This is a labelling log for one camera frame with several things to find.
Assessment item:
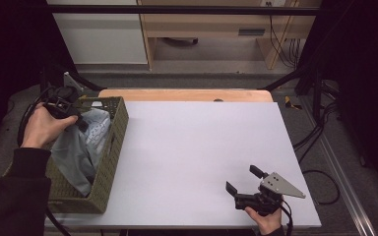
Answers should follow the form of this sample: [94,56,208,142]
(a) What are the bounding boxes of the wooden table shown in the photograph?
[97,88,274,103]

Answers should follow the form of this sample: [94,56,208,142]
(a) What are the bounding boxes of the black upright stand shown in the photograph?
[311,65,324,124]

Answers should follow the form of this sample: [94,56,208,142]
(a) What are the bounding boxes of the person's left hand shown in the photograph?
[20,101,79,150]

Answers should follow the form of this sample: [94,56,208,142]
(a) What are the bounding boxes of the aluminium floor rail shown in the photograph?
[299,96,378,236]

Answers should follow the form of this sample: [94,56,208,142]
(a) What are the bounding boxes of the person's right hand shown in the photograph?
[244,198,284,236]

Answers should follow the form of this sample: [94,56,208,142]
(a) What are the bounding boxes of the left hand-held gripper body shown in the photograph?
[42,71,85,121]

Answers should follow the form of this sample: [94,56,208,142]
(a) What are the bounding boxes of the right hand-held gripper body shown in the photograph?
[234,171,307,217]

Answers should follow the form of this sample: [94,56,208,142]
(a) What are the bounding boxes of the black horizontal frame bar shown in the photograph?
[45,4,321,17]

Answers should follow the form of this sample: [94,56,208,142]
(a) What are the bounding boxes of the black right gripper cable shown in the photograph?
[280,200,294,236]

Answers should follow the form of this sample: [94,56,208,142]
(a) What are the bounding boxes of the grey cloth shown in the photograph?
[50,107,112,198]

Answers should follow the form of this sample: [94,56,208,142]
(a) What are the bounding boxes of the hanging black cables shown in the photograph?
[265,1,301,69]

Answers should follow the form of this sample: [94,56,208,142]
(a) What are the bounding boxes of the looped black floor cable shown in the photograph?
[301,169,342,207]

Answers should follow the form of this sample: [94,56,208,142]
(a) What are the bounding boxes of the white cabinet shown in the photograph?
[46,0,149,65]

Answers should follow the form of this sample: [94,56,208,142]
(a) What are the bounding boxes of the yellow and black tool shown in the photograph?
[283,95,303,111]

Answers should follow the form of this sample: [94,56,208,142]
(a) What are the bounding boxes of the olive woven basket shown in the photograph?
[0,95,130,214]

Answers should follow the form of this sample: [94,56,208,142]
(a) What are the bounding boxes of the black diagonal frame strut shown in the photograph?
[68,70,107,92]
[258,67,309,91]

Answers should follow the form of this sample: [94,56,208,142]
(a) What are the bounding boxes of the wooden desk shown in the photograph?
[137,0,323,71]

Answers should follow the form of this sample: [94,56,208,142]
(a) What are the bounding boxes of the black floor cables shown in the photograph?
[291,101,339,165]

